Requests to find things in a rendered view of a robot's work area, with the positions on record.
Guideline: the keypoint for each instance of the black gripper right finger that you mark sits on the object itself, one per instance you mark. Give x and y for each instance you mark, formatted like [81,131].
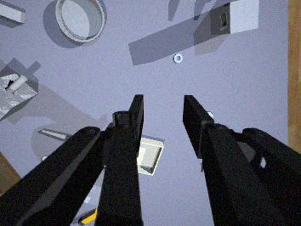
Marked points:
[241,192]

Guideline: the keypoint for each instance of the grey tapered pin with dark head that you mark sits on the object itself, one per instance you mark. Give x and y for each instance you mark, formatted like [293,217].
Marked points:
[58,135]

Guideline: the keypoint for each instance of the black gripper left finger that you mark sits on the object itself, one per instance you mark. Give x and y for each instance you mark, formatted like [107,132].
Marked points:
[52,193]

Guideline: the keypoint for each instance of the grey cylinder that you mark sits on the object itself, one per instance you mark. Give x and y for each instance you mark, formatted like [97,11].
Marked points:
[16,84]

